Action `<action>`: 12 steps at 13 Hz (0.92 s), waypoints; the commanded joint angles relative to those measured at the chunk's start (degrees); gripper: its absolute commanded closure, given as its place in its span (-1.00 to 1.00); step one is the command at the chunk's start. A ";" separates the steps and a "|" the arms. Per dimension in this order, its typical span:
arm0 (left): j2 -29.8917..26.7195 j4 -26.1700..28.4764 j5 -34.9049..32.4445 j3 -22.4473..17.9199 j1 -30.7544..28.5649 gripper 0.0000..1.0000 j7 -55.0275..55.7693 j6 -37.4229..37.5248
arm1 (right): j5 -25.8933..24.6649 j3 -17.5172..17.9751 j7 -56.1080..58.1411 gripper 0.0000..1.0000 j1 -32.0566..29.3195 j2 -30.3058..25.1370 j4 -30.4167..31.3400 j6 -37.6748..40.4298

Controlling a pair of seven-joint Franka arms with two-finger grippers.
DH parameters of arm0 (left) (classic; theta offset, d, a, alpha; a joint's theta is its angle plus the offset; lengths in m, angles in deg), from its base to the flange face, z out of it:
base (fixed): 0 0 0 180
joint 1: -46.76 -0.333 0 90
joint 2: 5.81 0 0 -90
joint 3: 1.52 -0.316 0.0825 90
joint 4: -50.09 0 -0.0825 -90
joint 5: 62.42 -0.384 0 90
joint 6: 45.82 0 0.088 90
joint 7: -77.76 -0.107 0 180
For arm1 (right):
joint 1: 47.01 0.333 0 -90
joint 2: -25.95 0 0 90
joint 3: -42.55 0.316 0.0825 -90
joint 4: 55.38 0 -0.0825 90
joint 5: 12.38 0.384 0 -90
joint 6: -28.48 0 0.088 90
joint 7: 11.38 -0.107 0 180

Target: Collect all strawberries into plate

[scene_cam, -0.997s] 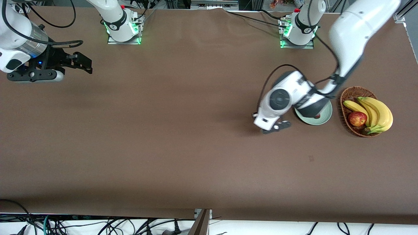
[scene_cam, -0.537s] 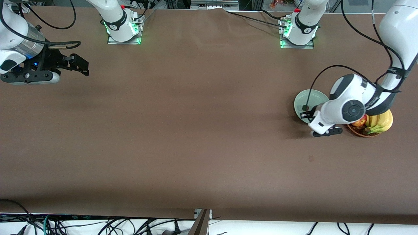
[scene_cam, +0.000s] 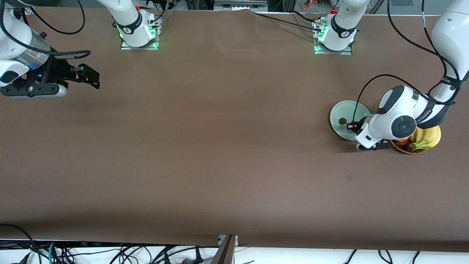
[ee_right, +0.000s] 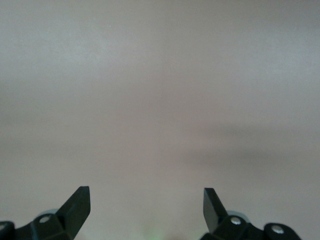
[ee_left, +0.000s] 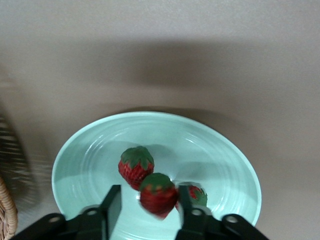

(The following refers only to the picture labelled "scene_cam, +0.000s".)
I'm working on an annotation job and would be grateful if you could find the aluminium frame profile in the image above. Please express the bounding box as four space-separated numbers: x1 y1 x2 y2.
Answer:
214 0 269 11

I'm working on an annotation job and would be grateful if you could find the brown wooden post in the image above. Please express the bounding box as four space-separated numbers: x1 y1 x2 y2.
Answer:
211 235 238 264

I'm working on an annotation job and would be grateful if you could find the yellow banana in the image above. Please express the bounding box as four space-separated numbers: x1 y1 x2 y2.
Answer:
410 128 428 144
412 125 442 151

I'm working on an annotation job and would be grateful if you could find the brown wicker basket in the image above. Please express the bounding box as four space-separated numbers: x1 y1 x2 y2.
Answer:
389 139 428 154

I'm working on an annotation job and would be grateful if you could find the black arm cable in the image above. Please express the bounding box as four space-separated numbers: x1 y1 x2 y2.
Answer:
346 0 460 131
0 0 92 59

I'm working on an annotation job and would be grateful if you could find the brown table cover sheet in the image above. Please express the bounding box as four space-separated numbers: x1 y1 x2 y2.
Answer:
0 7 469 253

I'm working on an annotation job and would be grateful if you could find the colourful background object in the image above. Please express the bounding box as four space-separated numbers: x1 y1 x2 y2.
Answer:
303 0 331 10

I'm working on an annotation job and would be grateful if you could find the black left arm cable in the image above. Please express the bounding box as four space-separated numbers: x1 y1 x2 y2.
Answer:
346 0 460 131

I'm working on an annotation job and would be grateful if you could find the black looped floor cable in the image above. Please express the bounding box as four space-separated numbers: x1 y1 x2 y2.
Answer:
0 223 44 264

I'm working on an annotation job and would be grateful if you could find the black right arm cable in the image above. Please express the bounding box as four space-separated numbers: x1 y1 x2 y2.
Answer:
0 0 92 59

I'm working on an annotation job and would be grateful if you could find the black cable on table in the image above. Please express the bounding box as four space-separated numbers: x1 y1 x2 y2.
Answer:
251 10 325 32

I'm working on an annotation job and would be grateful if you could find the pale green round plate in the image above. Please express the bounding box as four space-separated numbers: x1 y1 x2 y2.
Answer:
329 100 372 141

